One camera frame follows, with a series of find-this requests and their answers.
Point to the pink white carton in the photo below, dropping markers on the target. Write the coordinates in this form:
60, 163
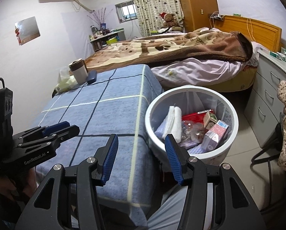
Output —
216, 135

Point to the power strip with chargers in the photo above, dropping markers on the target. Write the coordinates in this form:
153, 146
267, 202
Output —
218, 16

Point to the grey tumbler brown lid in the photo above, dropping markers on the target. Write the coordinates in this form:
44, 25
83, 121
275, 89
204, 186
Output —
79, 73

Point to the white drawer cabinet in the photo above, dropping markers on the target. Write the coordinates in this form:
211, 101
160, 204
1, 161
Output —
265, 95

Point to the brown teddy bear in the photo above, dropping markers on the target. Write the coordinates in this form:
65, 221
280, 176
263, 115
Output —
169, 20

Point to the white foam net sleeve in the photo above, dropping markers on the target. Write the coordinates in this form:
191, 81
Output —
173, 122

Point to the vase with branches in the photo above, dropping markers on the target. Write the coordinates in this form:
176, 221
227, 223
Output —
103, 25

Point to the person's grey trouser leg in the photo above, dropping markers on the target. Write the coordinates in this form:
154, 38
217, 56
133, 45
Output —
167, 210

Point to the clear bin liner bag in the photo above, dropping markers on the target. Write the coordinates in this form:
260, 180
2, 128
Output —
162, 115

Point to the black metal chair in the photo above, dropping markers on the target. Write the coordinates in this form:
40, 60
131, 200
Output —
274, 139

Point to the red hanging ornament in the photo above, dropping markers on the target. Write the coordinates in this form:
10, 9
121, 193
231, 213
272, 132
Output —
17, 34

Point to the cluttered desk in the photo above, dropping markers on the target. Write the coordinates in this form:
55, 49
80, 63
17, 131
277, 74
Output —
100, 40

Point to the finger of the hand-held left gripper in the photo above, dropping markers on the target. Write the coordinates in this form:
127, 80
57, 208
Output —
68, 131
56, 127

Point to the wooden headboard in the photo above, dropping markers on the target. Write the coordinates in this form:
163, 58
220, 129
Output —
265, 32

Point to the small barred window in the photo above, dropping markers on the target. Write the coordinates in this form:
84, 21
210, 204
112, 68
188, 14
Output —
126, 11

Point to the blue plaid tablecloth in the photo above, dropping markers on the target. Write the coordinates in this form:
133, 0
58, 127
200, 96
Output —
109, 115

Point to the person's left hand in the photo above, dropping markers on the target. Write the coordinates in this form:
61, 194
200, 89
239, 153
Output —
1, 185

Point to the clear crushed plastic bottle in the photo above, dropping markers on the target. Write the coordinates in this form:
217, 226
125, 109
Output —
193, 130

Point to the white round bin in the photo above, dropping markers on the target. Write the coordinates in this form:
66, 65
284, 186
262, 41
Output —
193, 88

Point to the pink bed sheet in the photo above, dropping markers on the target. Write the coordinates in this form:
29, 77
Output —
193, 71

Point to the shiny wall sheet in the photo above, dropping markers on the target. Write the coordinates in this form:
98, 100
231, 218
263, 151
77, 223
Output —
28, 30

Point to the white wrapped pipe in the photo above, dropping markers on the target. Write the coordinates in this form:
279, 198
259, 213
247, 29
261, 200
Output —
83, 4

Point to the small gold box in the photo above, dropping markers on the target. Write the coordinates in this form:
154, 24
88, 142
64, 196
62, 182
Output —
211, 119

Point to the wooden wardrobe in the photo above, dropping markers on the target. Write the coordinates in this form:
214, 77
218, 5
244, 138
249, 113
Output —
195, 2

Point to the purple carton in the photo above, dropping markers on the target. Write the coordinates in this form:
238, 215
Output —
190, 145

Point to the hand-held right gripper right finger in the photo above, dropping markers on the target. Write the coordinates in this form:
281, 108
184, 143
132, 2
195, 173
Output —
174, 158

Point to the red medicine box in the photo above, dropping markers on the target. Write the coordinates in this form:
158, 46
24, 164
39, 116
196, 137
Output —
193, 117

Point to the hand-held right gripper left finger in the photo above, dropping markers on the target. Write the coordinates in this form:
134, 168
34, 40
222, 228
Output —
110, 158

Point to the green tissue pack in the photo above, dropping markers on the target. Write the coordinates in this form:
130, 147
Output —
65, 83

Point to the patterned curtain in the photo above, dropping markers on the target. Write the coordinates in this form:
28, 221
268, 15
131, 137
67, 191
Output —
155, 4

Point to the brown printed blanket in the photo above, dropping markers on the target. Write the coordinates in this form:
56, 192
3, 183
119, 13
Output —
157, 48

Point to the dark blue glasses case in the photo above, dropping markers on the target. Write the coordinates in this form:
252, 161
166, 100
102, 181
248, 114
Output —
91, 76

